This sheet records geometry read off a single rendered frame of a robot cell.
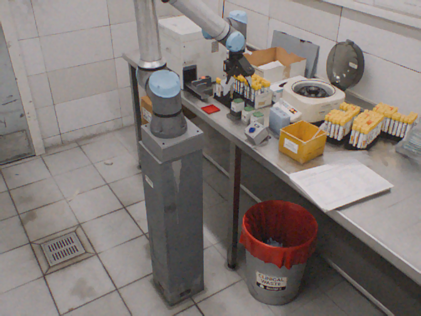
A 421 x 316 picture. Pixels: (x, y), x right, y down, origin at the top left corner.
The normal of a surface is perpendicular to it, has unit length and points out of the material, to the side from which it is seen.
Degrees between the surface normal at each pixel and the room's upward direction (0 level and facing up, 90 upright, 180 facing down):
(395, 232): 0
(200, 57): 90
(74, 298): 0
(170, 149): 90
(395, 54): 90
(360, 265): 0
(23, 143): 90
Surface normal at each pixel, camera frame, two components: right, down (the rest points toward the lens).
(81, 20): 0.54, 0.47
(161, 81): 0.04, -0.73
